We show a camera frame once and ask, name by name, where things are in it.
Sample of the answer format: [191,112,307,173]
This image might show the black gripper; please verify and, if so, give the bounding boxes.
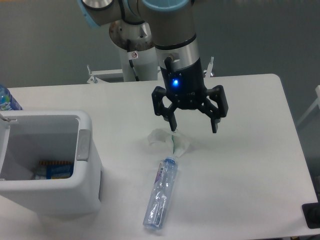
[151,56,229,134]

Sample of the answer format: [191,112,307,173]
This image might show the white plastic wrapper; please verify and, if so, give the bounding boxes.
[147,128,191,158]

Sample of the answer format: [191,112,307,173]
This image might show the clear plastic water bottle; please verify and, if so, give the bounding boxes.
[142,157,178,230]

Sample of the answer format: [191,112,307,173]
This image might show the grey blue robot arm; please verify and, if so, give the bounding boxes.
[78,0,229,133]

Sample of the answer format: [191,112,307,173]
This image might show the white trash can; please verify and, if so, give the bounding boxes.
[0,110,103,215]

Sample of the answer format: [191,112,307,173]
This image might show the blue snack packet in bin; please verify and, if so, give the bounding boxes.
[32,160,74,180]

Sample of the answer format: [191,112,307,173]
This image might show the black device at right edge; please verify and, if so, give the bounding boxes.
[302,202,320,229]

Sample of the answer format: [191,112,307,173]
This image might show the blue bottle at left edge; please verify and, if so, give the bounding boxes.
[0,84,23,111]

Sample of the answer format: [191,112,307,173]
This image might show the black cable on pedestal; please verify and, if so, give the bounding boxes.
[126,38,141,82]

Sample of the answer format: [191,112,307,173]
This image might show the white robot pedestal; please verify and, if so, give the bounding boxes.
[109,20,159,82]

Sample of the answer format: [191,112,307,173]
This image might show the white base frame with bolts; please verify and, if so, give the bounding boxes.
[86,56,215,84]

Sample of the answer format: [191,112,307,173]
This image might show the white frame at right edge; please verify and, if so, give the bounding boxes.
[296,85,320,129]

